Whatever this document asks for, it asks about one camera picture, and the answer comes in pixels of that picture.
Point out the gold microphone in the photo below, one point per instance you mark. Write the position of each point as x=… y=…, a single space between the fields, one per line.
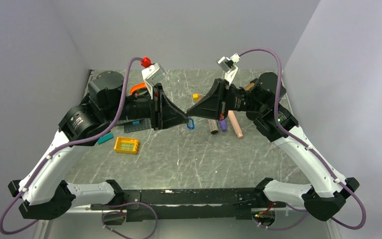
x=249 y=86

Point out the purple microphone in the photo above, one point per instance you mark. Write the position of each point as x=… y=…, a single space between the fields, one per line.
x=223 y=125

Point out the orange lego arch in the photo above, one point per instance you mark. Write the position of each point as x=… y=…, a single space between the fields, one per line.
x=139 y=90

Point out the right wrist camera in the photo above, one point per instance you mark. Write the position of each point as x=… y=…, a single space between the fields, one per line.
x=229 y=67

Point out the dark grey lego baseplate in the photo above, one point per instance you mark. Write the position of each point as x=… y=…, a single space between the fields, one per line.
x=135 y=125

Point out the orange lego window piece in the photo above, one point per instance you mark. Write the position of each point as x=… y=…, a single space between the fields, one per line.
x=126 y=145

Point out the blue key tag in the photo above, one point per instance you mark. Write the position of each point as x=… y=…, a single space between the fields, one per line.
x=190 y=124

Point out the teal lego brick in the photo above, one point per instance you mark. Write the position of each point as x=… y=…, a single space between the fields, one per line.
x=105 y=138

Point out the pink microphone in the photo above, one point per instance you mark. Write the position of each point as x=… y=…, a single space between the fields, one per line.
x=235 y=124

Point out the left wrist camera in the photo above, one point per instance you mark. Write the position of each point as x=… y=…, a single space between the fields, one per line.
x=153 y=72

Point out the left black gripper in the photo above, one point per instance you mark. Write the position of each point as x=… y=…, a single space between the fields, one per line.
x=164 y=114

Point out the glitter microphone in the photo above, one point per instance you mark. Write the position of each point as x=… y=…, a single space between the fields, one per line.
x=213 y=126

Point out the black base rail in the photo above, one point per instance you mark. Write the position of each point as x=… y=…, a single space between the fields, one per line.
x=238 y=203

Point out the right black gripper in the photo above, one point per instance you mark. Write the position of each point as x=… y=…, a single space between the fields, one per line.
x=216 y=103

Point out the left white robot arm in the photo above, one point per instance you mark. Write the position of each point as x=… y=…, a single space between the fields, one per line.
x=45 y=193

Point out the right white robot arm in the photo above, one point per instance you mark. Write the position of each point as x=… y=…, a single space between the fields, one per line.
x=327 y=190

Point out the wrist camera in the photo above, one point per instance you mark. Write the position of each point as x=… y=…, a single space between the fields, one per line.
x=153 y=72
x=229 y=67

